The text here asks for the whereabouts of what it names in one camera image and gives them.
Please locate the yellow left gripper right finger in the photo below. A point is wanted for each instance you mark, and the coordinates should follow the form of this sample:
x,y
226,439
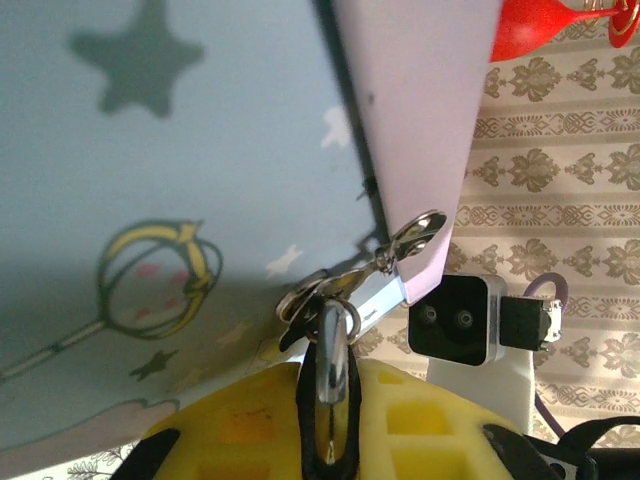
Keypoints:
x,y
430,425

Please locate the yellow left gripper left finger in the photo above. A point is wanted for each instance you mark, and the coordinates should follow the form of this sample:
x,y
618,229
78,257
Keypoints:
x,y
235,430

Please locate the small black padlock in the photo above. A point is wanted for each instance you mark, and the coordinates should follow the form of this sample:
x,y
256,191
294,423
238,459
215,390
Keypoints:
x,y
330,390

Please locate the red plastic goblet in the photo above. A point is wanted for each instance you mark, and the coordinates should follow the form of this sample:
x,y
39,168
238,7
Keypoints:
x,y
530,25

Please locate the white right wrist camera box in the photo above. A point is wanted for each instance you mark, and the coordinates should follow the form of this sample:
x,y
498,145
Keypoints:
x,y
450,320

